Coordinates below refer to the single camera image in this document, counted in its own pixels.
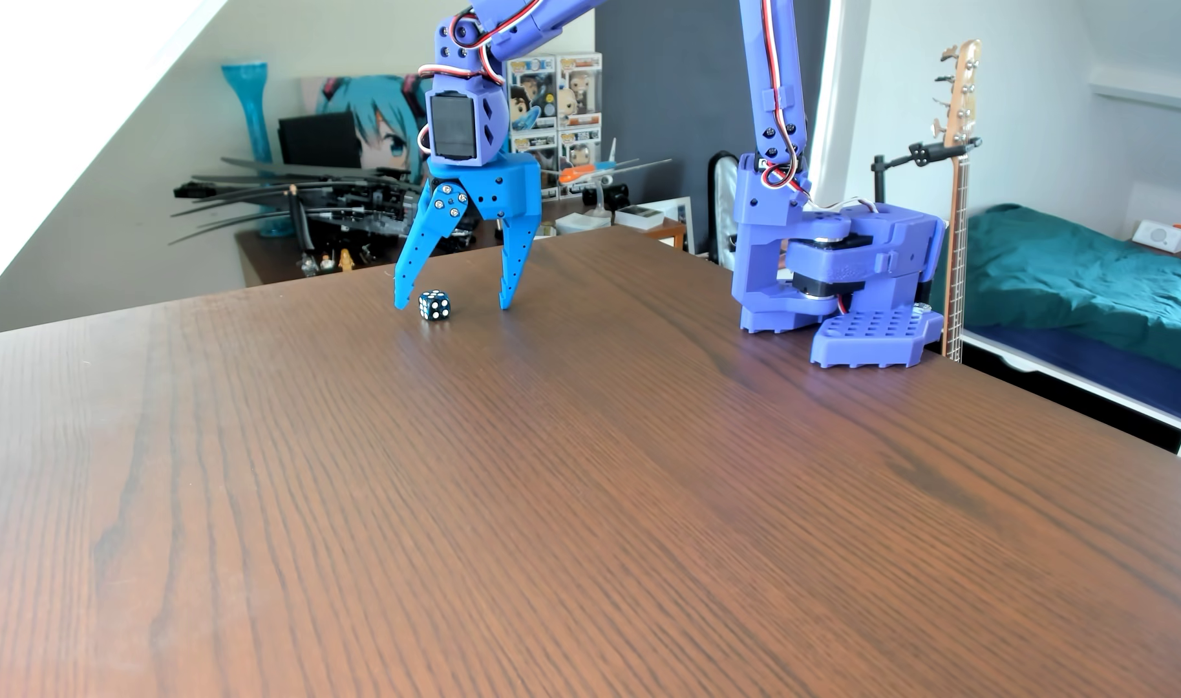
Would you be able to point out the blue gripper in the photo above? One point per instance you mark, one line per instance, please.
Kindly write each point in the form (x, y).
(503, 197)

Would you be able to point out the blue dice with white pips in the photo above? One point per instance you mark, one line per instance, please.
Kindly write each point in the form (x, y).
(434, 305)

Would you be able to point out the purple blue robot arm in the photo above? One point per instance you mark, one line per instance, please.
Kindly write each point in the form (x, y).
(881, 242)

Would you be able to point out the small white box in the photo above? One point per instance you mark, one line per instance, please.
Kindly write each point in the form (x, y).
(639, 216)
(580, 223)

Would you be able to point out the vinyl figure collectible box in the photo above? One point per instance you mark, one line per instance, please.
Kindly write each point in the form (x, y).
(578, 147)
(549, 143)
(534, 92)
(578, 89)

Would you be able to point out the black model aircraft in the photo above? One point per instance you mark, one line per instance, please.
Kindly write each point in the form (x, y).
(357, 208)

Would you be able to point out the orange white model plane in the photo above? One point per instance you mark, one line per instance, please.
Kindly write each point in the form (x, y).
(580, 174)

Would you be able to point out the tiny orange minifigure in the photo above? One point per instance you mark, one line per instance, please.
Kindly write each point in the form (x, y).
(346, 261)

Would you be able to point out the small black device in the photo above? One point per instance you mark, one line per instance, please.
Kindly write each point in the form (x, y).
(605, 197)

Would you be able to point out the teal haired anime picture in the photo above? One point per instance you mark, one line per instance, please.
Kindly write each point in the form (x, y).
(377, 116)

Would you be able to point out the tiny grey minifigure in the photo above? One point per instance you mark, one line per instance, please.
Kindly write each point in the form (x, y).
(309, 263)

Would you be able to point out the black rectangular box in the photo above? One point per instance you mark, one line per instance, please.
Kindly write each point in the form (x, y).
(319, 141)

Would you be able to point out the dark brown side desk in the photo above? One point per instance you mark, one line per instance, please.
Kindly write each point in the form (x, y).
(260, 257)

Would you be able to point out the black framed standing mirror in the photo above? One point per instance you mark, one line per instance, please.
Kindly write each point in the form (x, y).
(724, 208)

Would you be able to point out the tall blue glass vase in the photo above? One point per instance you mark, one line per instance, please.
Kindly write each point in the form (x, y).
(251, 107)

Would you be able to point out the black guitar stand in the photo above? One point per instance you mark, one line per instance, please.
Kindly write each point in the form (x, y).
(915, 153)

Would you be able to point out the wooden neck bass guitar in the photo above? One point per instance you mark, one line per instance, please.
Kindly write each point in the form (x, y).
(957, 242)

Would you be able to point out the bed with teal blanket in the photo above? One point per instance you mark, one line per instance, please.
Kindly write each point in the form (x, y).
(1085, 281)

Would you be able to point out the dark blue mattress sheet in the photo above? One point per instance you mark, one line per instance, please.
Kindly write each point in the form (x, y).
(1114, 373)

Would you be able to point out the small white radio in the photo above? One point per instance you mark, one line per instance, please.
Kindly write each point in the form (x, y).
(1160, 236)

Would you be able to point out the white picture frame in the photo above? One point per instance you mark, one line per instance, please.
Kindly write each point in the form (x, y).
(675, 213)

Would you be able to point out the white bed frame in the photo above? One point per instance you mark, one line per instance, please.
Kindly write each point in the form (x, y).
(1085, 385)

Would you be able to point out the white wall shelf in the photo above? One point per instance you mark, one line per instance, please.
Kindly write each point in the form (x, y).
(1148, 89)

